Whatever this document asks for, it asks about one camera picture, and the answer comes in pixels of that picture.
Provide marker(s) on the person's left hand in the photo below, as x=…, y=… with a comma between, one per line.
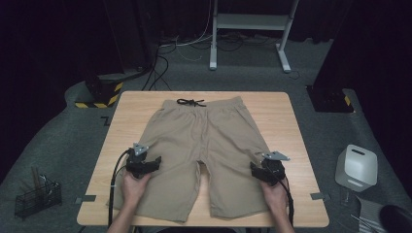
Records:
x=134, y=189

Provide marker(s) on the white metal stand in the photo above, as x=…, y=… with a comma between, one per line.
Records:
x=249, y=22

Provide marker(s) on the black base with yellow mark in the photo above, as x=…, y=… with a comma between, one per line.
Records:
x=327, y=100

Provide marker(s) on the khaki shorts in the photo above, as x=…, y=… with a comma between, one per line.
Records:
x=194, y=136

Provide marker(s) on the white box appliance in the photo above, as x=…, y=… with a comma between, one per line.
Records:
x=356, y=168

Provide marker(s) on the grey striped sheet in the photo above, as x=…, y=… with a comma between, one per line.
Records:
x=367, y=213

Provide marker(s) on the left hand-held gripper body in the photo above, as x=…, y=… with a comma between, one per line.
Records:
x=137, y=163

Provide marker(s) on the person's right hand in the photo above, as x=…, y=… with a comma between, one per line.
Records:
x=275, y=195

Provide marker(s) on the brown wooden sticks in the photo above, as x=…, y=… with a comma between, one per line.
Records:
x=35, y=178

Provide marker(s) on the black round object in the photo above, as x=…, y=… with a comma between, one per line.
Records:
x=396, y=220

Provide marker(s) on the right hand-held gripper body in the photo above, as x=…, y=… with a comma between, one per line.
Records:
x=274, y=168

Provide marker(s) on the black yellow striped base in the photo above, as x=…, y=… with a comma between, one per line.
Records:
x=103, y=93

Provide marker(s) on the grey tape strip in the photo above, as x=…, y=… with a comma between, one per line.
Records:
x=319, y=196
x=86, y=198

